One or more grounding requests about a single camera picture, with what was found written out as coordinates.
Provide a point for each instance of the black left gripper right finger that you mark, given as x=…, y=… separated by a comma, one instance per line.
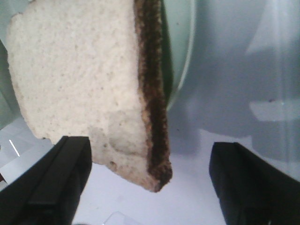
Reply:
x=251, y=191

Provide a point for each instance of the bread slice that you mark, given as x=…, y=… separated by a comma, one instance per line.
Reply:
x=94, y=68

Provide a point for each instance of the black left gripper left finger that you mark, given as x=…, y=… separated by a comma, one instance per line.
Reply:
x=49, y=192

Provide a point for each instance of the mint green round plate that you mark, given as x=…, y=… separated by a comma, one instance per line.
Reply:
x=178, y=20

